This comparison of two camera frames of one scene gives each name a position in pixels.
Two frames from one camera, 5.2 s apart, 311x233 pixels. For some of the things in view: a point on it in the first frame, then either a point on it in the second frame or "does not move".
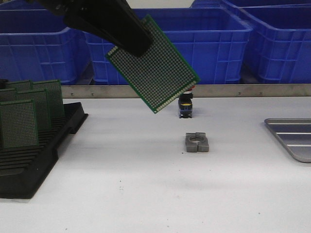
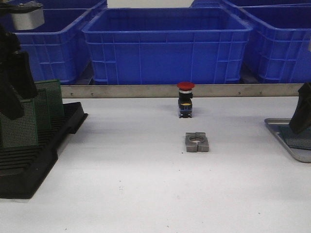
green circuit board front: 18,124 does not move
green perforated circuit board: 159,76 → 302,140
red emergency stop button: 185,108 does not move
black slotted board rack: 23,169 does not move
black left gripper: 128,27 → 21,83
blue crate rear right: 248,3 does not move
